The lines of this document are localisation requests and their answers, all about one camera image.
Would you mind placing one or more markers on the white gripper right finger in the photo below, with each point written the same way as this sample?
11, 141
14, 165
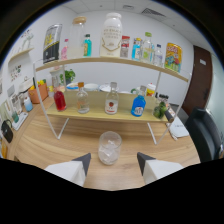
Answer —
158, 168

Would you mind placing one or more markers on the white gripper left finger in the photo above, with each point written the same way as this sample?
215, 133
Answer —
71, 170

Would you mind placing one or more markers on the red liquid bottle white cap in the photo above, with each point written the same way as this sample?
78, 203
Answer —
60, 101

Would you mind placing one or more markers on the green cup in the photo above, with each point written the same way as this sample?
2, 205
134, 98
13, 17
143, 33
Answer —
15, 117

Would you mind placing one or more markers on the light blue lidded cup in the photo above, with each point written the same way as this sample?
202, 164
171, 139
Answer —
28, 105

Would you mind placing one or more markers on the clear glass with ice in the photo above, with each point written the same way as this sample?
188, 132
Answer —
109, 150

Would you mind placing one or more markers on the white notebook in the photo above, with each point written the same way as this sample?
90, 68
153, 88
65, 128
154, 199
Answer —
179, 128

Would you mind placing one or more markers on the glass jar of limes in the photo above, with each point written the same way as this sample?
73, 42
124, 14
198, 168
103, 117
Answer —
160, 109

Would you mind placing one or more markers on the white-framed wooden shelf rack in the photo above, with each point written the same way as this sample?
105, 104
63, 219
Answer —
100, 115

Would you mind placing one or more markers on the blue liquid bottle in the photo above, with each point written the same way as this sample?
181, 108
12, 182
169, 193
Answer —
138, 106

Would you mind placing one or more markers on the white tray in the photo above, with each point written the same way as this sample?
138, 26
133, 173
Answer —
21, 121

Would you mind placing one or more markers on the black kettle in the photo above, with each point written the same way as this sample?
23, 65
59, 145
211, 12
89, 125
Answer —
7, 133

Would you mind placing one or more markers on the clear bottle red label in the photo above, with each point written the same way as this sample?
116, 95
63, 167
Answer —
111, 105

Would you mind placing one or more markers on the orange storage basket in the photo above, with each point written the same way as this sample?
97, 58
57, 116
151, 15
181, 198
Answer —
37, 95

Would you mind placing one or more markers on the white bowl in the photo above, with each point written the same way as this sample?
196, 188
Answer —
91, 87

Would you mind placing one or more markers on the brown door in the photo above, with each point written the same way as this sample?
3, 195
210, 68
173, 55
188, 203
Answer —
198, 83

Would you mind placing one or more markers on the green potted plant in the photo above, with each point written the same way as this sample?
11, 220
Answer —
69, 76

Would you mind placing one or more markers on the clear bottle blue cap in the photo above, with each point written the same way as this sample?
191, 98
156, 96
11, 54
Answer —
158, 56

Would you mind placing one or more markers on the small pink bottle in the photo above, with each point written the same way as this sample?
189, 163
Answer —
64, 51

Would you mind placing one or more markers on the small red-capped jar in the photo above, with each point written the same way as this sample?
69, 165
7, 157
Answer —
124, 48

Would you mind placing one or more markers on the small teal bottle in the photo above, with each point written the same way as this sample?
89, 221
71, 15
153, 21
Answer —
87, 46

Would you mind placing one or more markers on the black and yellow can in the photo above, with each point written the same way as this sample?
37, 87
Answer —
51, 45

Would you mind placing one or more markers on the tall glass jar cork lid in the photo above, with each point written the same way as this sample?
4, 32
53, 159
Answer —
76, 40

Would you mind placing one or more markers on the large white bottle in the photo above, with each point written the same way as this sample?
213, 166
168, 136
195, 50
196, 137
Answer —
111, 36

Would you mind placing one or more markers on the ceiling air vent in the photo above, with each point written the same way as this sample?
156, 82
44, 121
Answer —
152, 12

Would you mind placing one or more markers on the wooden wall shelf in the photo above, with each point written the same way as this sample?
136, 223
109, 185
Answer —
21, 53

